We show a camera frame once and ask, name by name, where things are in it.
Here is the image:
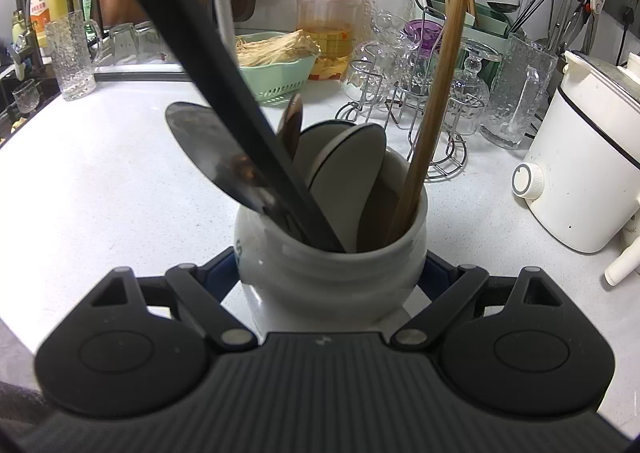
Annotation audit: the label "textured glass mug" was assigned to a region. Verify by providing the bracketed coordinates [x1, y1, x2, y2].
[45, 10, 101, 101]
[479, 32, 558, 150]

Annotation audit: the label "enoki mushrooms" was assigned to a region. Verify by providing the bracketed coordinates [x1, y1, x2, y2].
[235, 30, 321, 66]

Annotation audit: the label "white ceramic spoon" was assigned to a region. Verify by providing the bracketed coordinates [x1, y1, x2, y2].
[305, 122, 388, 249]
[292, 123, 351, 184]

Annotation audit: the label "black power plug cable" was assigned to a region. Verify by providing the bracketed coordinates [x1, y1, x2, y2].
[616, 6, 637, 65]

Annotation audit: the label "small clear glass cup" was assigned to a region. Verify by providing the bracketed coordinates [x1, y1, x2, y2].
[107, 23, 136, 59]
[134, 20, 161, 56]

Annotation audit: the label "pale green bottle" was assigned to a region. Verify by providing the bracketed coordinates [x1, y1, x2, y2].
[11, 8, 31, 41]

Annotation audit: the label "copper teaspoon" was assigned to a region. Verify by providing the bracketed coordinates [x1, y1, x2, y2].
[276, 93, 305, 159]

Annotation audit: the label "round clear glass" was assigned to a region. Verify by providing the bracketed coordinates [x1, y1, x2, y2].
[342, 40, 401, 104]

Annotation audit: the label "wire glass rack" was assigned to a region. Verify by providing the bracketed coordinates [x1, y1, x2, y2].
[335, 6, 468, 181]

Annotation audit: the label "white pot lid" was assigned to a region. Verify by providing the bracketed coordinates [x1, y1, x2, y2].
[565, 50, 640, 101]

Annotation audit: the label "white ceramic mug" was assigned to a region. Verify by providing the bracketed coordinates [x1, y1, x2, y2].
[234, 120, 429, 334]

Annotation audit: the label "purple-lidded glass cup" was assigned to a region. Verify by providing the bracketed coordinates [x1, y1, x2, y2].
[402, 18, 446, 84]

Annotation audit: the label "tall clear glass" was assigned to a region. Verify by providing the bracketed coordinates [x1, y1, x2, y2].
[361, 0, 418, 44]

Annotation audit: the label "small stemmed glass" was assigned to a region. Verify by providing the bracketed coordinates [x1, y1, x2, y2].
[12, 79, 42, 114]

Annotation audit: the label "grey clothing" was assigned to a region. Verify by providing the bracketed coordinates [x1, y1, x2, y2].
[0, 380, 53, 439]

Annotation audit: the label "red-lidded plastic jar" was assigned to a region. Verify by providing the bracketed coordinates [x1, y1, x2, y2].
[297, 0, 362, 81]

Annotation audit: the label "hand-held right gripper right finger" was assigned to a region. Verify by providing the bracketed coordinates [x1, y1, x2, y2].
[390, 250, 563, 351]

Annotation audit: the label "green strainer basket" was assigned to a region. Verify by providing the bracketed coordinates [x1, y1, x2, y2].
[235, 30, 318, 108]

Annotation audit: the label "green utensil holder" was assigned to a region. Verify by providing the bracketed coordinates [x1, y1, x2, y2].
[425, 0, 511, 69]

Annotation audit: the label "dark kitchen sink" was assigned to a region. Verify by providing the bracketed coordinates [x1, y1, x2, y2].
[0, 76, 56, 144]

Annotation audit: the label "large metal spoon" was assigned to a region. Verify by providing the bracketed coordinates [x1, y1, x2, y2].
[165, 102, 311, 241]

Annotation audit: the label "black dish rack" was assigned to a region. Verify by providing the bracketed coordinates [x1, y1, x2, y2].
[62, 0, 201, 82]

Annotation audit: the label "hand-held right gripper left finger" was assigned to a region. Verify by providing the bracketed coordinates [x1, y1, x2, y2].
[90, 247, 258, 351]

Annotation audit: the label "white electric pot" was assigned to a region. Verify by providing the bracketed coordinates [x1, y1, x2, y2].
[511, 50, 640, 286]

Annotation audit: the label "stemmed clear glass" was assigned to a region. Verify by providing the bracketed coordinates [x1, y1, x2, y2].
[440, 38, 502, 136]

